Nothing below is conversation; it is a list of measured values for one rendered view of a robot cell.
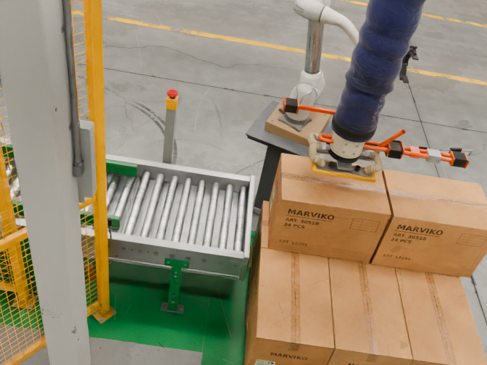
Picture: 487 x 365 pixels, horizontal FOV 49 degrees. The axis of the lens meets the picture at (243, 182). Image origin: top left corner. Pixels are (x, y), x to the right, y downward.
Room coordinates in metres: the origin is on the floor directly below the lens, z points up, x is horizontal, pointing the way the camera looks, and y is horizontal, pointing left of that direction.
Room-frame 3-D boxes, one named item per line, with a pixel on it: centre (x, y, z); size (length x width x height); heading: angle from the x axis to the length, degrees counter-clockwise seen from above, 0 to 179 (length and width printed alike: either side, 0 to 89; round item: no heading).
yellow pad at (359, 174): (2.21, -0.50, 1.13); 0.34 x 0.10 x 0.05; 95
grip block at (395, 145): (2.33, -0.74, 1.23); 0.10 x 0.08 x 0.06; 5
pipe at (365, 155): (2.31, -0.49, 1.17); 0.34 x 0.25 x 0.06; 95
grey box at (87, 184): (1.32, 0.61, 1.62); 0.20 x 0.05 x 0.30; 94
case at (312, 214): (2.31, -0.50, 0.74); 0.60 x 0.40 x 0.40; 95
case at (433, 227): (2.35, -1.11, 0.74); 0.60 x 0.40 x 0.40; 95
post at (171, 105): (2.74, 0.53, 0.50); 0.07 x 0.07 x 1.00; 4
